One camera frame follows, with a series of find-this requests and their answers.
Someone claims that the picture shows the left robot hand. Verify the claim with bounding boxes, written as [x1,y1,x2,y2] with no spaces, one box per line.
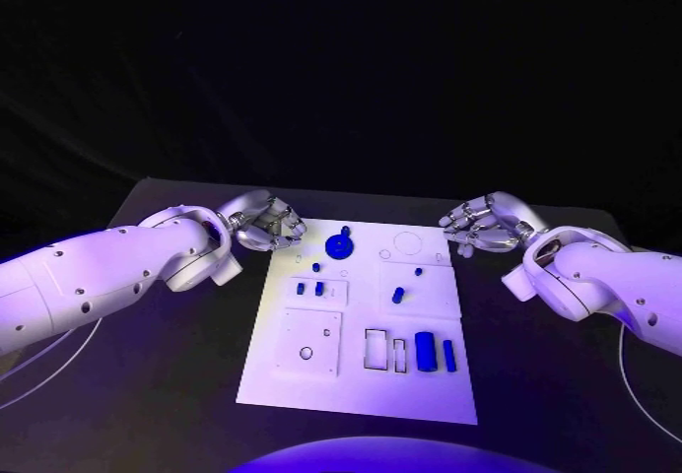
[214,189,309,253]

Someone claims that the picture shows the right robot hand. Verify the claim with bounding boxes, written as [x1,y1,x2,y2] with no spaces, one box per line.
[438,190,549,260]

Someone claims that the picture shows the white task board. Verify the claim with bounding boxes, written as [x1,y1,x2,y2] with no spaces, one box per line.
[234,217,480,426]

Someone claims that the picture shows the blue gear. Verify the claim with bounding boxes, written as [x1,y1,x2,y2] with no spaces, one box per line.
[324,225,354,260]

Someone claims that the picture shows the thick blue cylinder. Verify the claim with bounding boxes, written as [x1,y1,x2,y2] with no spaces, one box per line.
[413,331,439,372]

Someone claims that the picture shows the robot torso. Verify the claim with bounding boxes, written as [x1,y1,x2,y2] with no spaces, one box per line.
[227,436,560,473]

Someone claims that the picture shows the white cable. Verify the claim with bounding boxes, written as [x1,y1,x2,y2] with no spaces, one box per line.
[616,320,682,438]
[0,316,103,411]
[0,326,76,382]

